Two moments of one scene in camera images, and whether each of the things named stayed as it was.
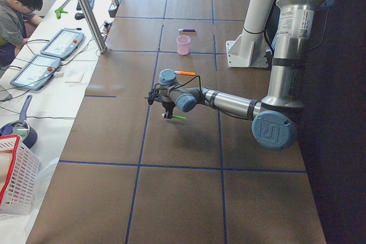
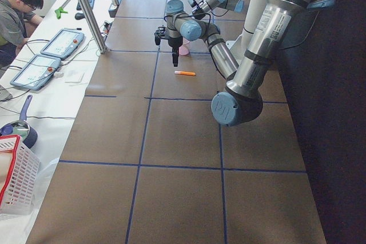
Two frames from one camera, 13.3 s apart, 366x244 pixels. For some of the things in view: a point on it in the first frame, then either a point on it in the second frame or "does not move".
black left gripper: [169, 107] to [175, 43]
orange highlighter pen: [185, 73] does not move
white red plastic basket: [20, 172] does not move
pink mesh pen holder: [183, 44] does not move
